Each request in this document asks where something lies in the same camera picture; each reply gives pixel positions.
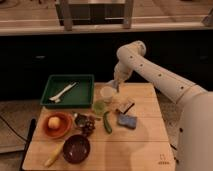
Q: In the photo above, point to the small metal cup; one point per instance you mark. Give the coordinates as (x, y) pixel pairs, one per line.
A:
(80, 120)

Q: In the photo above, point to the dark brown bowl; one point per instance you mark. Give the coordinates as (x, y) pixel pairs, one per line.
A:
(76, 149)

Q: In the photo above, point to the grey metal frame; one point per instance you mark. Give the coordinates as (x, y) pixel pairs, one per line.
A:
(94, 12)

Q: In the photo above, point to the yellow lemon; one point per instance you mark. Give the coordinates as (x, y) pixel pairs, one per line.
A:
(54, 122)

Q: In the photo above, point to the white plastic cup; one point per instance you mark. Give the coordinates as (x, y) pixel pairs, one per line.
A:
(107, 94)

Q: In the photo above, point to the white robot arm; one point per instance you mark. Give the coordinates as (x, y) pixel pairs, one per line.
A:
(195, 139)

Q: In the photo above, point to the white spatula utensil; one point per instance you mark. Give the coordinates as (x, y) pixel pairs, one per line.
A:
(56, 98)

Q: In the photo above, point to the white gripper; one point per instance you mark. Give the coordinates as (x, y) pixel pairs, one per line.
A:
(119, 77)

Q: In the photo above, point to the green cucumber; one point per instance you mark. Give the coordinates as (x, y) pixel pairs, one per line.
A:
(107, 125)

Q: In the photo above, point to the green plastic tray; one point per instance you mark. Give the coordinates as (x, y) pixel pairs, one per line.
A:
(79, 96)

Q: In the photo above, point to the yellow banana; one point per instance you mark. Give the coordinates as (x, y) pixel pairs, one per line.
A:
(54, 155)

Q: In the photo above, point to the blue sponge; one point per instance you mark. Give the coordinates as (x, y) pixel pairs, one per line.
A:
(127, 121)

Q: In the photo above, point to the brown brush block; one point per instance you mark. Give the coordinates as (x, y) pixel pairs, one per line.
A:
(124, 107)

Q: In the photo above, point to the white cloth towel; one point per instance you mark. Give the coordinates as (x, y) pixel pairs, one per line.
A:
(113, 84)

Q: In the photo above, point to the green plastic cup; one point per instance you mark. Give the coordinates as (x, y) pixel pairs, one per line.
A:
(99, 107)

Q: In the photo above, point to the dark grape bunch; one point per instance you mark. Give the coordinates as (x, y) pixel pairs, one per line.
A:
(89, 127)

